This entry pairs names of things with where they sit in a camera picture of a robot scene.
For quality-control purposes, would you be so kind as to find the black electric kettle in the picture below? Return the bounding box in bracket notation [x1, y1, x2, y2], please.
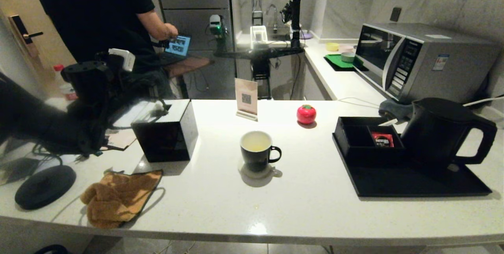
[400, 97, 498, 172]

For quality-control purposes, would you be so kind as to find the black tissue box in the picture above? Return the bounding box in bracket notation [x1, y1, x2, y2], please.
[131, 99, 199, 163]

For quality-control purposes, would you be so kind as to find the laptop computer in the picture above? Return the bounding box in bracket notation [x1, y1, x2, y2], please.
[159, 35, 193, 66]

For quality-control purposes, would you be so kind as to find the red-capped water bottle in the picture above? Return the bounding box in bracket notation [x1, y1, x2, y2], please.
[54, 64, 78, 102]

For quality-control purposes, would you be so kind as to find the person in black shirt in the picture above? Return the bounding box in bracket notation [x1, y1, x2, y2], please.
[32, 0, 179, 99]

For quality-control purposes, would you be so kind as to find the QR code sign stand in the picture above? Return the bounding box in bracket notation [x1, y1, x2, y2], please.
[235, 78, 259, 122]

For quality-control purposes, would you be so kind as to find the orange towel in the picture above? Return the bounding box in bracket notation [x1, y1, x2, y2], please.
[80, 169, 164, 229]

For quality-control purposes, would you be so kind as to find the black rig stand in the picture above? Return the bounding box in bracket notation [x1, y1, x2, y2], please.
[215, 46, 306, 100]

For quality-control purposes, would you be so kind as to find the white rig box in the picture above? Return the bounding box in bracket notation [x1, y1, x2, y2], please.
[250, 25, 269, 49]

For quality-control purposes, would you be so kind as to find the white round coaster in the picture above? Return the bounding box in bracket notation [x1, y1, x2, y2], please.
[238, 159, 276, 179]

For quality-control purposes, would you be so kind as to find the black mug white inside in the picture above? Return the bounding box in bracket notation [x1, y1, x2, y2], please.
[240, 131, 283, 172]

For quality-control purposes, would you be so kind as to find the black round kettle base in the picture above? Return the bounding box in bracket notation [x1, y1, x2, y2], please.
[15, 165, 77, 210]

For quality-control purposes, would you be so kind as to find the chrome faucet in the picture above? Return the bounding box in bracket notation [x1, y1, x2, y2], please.
[266, 4, 278, 34]

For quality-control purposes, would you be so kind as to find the red tomato-shaped timer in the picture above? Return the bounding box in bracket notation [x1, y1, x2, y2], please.
[296, 105, 317, 125]

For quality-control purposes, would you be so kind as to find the white base cabinet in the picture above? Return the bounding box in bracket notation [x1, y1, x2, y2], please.
[305, 55, 335, 101]

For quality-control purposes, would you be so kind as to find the black rounded floor object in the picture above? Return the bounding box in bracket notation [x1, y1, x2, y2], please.
[35, 244, 69, 254]

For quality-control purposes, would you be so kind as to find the green tray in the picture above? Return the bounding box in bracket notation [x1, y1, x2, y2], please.
[324, 54, 365, 72]

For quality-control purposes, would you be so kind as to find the black compartment box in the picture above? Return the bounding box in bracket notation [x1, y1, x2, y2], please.
[334, 117, 406, 166]

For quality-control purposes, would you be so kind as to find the red Nescafe coffee sachet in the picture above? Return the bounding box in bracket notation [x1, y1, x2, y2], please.
[371, 132, 394, 148]

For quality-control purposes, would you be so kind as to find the dark grey cloth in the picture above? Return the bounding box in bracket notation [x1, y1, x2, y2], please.
[379, 99, 414, 124]

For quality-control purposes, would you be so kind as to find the black serving tray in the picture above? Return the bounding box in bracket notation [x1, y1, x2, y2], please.
[332, 134, 493, 198]

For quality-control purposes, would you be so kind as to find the silver microwave oven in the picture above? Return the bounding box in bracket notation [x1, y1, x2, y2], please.
[353, 23, 502, 105]

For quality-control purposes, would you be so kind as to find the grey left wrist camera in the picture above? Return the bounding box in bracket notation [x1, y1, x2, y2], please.
[108, 48, 137, 73]

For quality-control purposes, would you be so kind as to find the black cable with plug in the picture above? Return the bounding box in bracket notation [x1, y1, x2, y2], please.
[32, 144, 95, 164]

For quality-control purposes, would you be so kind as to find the black door lock handle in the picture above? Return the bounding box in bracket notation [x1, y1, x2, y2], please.
[9, 15, 44, 58]

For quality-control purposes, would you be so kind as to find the grey upright rig post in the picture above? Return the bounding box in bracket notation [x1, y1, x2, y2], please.
[250, 0, 263, 26]

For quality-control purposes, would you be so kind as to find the thin white cable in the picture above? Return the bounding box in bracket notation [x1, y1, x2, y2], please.
[337, 97, 388, 109]

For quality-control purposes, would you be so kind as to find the thick white power cable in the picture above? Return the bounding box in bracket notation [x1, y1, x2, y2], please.
[464, 96, 504, 108]

